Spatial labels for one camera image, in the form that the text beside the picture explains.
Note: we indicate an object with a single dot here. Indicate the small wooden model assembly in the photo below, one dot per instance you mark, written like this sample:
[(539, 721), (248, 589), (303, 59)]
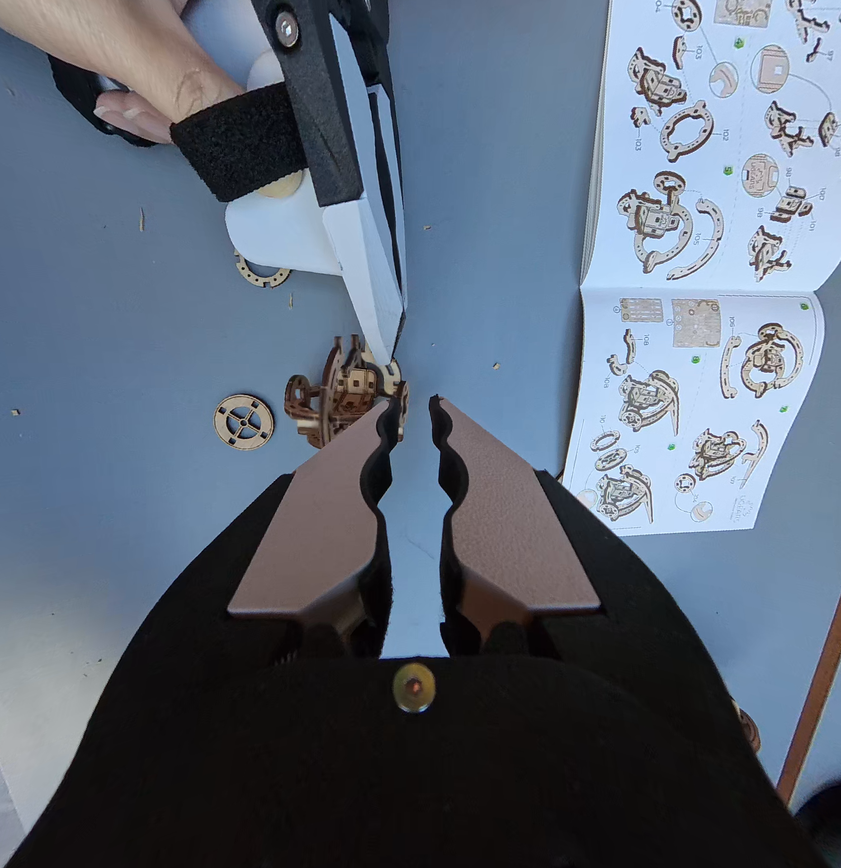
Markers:
[(339, 400)]

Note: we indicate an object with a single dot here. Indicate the large wooden mechanical model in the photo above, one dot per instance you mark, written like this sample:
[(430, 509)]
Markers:
[(747, 729)]

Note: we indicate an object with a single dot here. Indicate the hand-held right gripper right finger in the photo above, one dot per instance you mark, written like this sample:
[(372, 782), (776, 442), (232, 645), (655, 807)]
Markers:
[(522, 542)]

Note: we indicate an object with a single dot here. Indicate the person's left hand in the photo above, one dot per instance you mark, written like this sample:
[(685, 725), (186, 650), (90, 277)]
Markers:
[(122, 41)]

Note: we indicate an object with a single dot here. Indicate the dark grey rounded object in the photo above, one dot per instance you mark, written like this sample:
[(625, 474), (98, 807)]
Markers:
[(831, 827)]

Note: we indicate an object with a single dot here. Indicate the white instruction booklet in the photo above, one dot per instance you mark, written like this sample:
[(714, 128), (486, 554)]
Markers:
[(698, 271)]

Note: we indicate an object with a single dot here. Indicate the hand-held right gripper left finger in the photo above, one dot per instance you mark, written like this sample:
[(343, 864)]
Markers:
[(312, 542)]

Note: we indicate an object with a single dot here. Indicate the spoked wooden wheel part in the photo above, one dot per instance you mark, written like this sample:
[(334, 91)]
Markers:
[(243, 422)]

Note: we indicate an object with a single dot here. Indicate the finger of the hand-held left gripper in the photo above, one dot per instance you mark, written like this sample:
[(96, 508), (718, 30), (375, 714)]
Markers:
[(393, 169), (366, 285)]

